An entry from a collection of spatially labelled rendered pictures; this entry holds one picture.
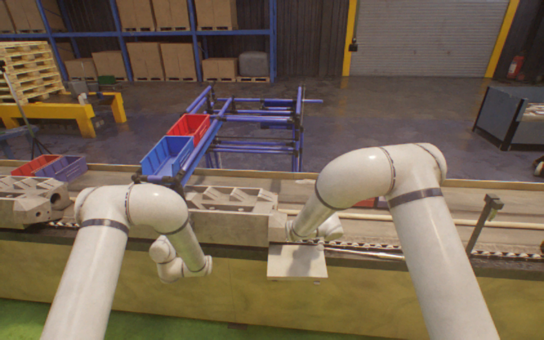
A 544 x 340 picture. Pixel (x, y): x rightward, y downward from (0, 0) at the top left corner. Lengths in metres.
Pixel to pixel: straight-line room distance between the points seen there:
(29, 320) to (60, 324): 2.12
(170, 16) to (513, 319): 10.75
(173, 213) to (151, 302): 1.44
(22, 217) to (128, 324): 1.01
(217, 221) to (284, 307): 0.75
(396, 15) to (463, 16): 2.26
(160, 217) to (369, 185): 0.56
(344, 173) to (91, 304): 0.62
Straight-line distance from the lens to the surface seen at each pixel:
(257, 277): 1.75
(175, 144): 1.66
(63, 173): 2.72
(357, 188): 0.63
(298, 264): 1.49
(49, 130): 7.01
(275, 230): 1.46
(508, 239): 2.18
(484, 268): 1.86
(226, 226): 1.53
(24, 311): 2.97
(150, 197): 0.82
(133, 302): 2.31
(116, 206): 0.85
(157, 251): 1.28
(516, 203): 2.60
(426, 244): 0.66
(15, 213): 2.19
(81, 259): 0.80
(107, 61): 12.42
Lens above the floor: 1.90
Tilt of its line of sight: 29 degrees down
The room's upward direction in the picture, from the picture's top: 1 degrees counter-clockwise
